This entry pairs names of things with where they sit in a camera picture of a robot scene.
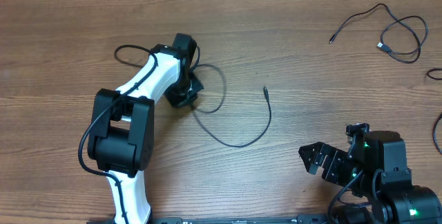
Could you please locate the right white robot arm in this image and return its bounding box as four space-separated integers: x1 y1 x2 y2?
299 131 441 223

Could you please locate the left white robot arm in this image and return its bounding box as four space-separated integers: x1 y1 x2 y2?
78 33 204 223

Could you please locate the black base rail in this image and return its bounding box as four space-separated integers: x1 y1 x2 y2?
86 213 329 224

